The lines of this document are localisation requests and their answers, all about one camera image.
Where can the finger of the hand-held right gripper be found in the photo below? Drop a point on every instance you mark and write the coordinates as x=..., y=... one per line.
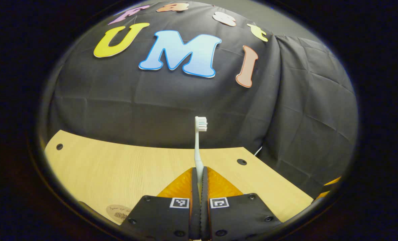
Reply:
x=323, y=195
x=333, y=181

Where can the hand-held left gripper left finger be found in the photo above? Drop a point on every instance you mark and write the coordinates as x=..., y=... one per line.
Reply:
x=194, y=214

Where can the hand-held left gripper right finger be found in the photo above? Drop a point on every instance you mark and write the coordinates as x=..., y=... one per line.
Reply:
x=205, y=214

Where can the white toothbrush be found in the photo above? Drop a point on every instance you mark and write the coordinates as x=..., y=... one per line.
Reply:
x=197, y=150

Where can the round brown coaster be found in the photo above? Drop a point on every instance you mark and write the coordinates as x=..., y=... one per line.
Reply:
x=117, y=211

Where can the black backdrop cloth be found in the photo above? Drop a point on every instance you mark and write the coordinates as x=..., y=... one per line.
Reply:
x=152, y=100

